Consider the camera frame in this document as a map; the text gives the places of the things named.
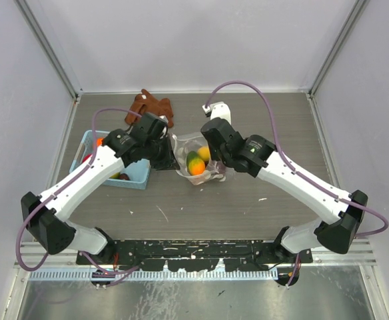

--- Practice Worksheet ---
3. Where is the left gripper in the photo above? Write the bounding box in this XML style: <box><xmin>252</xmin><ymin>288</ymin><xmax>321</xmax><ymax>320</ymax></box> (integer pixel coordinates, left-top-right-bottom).
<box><xmin>144</xmin><ymin>133</ymin><xmax>179</xmax><ymax>171</ymax></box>

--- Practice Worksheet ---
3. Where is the yellow peach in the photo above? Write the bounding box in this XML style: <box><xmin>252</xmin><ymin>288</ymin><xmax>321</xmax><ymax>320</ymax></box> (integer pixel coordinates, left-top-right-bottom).
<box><xmin>197</xmin><ymin>146</ymin><xmax>210</xmax><ymax>163</ymax></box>

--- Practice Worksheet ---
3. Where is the clear zip top bag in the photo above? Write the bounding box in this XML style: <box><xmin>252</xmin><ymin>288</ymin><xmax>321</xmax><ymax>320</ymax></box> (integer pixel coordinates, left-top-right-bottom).
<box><xmin>171</xmin><ymin>133</ymin><xmax>229</xmax><ymax>185</ymax></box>

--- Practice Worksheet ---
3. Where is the green yellow mango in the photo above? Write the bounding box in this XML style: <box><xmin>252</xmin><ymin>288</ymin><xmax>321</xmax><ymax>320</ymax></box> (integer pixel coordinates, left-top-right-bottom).
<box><xmin>186</xmin><ymin>151</ymin><xmax>206</xmax><ymax>176</ymax></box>

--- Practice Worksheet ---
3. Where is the dark purple plum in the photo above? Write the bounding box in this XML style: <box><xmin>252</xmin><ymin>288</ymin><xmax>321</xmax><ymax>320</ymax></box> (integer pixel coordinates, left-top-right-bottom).
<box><xmin>119</xmin><ymin>173</ymin><xmax>131</xmax><ymax>181</ymax></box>

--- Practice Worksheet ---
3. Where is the dark red apple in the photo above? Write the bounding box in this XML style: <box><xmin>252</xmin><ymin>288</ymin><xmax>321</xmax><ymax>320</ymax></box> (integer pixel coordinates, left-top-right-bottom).
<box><xmin>207</xmin><ymin>160</ymin><xmax>226</xmax><ymax>175</ymax></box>

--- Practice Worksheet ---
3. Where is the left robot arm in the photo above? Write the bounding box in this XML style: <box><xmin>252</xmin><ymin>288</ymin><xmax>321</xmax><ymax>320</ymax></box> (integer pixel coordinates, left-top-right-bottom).
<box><xmin>21</xmin><ymin>113</ymin><xmax>179</xmax><ymax>264</ymax></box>

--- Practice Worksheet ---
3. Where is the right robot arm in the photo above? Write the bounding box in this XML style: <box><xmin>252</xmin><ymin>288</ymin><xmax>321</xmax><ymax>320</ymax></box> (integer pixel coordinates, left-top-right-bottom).
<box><xmin>200</xmin><ymin>118</ymin><xmax>368</xmax><ymax>263</ymax></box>

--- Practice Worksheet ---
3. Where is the light blue plastic basket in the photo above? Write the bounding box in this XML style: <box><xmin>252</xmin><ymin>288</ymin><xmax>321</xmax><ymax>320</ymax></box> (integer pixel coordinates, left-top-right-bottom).
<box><xmin>69</xmin><ymin>130</ymin><xmax>151</xmax><ymax>190</ymax></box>

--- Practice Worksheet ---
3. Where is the brown cloth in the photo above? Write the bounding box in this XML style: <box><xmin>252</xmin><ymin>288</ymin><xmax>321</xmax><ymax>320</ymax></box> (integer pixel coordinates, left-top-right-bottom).
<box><xmin>130</xmin><ymin>89</ymin><xmax>174</xmax><ymax>128</ymax></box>

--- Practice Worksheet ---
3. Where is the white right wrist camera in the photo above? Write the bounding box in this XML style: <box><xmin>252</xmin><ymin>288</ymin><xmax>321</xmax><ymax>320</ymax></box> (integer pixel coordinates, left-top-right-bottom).
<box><xmin>202</xmin><ymin>101</ymin><xmax>232</xmax><ymax>124</ymax></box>

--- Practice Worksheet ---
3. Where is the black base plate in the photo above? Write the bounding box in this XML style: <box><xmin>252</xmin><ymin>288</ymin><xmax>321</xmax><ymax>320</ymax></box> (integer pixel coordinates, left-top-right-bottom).
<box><xmin>76</xmin><ymin>239</ymin><xmax>313</xmax><ymax>273</ymax></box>

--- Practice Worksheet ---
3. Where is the slotted cable duct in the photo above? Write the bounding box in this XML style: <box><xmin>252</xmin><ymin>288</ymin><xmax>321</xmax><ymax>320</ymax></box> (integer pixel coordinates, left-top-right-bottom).
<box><xmin>29</xmin><ymin>267</ymin><xmax>278</xmax><ymax>281</ymax></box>

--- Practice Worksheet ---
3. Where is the aluminium frame post left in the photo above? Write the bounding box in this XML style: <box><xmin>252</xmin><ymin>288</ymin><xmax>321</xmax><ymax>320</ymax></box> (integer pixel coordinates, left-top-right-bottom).
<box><xmin>14</xmin><ymin>1</ymin><xmax>83</xmax><ymax>99</ymax></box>

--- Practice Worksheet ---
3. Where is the aluminium frame post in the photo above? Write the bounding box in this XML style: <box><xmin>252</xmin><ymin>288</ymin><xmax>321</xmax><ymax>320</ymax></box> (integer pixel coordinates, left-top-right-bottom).
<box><xmin>308</xmin><ymin>0</ymin><xmax>369</xmax><ymax>99</ymax></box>
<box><xmin>14</xmin><ymin>1</ymin><xmax>83</xmax><ymax>99</ymax></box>

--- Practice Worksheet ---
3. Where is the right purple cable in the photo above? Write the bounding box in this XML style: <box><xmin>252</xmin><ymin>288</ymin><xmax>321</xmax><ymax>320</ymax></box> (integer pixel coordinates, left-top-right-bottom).
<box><xmin>202</xmin><ymin>80</ymin><xmax>389</xmax><ymax>287</ymax></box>

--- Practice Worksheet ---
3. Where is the aluminium frame post right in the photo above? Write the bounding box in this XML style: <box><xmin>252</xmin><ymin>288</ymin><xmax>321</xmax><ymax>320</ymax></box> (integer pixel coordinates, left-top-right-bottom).
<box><xmin>308</xmin><ymin>0</ymin><xmax>369</xmax><ymax>99</ymax></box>

